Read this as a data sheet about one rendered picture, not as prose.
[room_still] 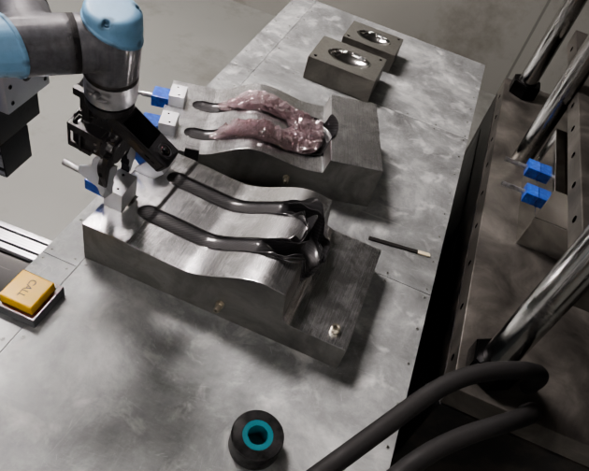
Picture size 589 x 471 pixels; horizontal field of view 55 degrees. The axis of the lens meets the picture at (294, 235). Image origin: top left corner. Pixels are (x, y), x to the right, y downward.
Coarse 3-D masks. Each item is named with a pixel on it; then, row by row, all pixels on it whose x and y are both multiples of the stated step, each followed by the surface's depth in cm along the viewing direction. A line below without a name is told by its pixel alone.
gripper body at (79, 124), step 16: (80, 80) 83; (80, 96) 83; (80, 112) 87; (96, 112) 81; (112, 112) 81; (128, 112) 83; (80, 128) 86; (96, 128) 86; (80, 144) 89; (96, 144) 87; (112, 144) 86; (112, 160) 88
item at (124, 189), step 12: (72, 168) 100; (120, 168) 100; (84, 180) 98; (120, 180) 98; (132, 180) 99; (96, 192) 100; (120, 192) 97; (132, 192) 101; (108, 204) 101; (120, 204) 99
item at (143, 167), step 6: (138, 156) 107; (138, 162) 108; (144, 162) 107; (174, 162) 110; (138, 168) 108; (144, 168) 108; (150, 168) 107; (144, 174) 109; (150, 174) 108; (156, 174) 108; (162, 174) 107
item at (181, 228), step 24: (192, 192) 110; (216, 192) 111; (144, 216) 102; (168, 216) 104; (312, 216) 102; (192, 240) 101; (216, 240) 102; (240, 240) 101; (264, 240) 99; (288, 240) 97; (312, 240) 108; (312, 264) 105
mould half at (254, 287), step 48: (144, 192) 106; (240, 192) 112; (288, 192) 109; (96, 240) 99; (144, 240) 98; (336, 240) 112; (192, 288) 99; (240, 288) 94; (288, 288) 92; (336, 288) 104; (288, 336) 98; (336, 336) 96
